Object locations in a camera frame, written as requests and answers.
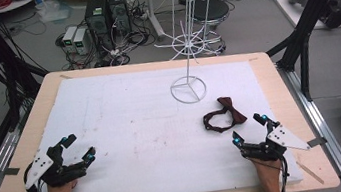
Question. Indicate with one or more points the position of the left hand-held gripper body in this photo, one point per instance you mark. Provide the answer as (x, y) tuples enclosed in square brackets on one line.
[(42, 164)]

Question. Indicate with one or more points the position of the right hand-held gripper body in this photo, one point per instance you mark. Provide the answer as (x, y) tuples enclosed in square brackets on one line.
[(280, 137)]

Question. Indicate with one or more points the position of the dark red bow tie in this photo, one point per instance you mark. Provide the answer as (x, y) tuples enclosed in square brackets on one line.
[(233, 114)]

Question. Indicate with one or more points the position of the person's right hand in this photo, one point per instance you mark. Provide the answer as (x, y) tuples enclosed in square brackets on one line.
[(270, 178)]

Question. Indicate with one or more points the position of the grey tape strip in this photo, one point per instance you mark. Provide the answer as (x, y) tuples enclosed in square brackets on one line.
[(10, 171), (316, 142)]

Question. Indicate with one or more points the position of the thin wooden stick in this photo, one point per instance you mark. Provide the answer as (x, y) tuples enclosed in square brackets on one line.
[(310, 172)]

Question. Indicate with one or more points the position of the white foam mat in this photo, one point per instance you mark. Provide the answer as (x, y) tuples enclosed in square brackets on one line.
[(137, 141)]

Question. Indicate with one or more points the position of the white power supply unit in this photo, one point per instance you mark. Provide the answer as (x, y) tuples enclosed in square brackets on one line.
[(81, 41), (68, 38)]

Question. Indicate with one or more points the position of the black round stool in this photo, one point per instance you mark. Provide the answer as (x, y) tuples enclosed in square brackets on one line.
[(210, 11)]

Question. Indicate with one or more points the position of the black computer tower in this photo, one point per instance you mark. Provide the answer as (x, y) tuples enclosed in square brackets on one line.
[(119, 10), (98, 20)]

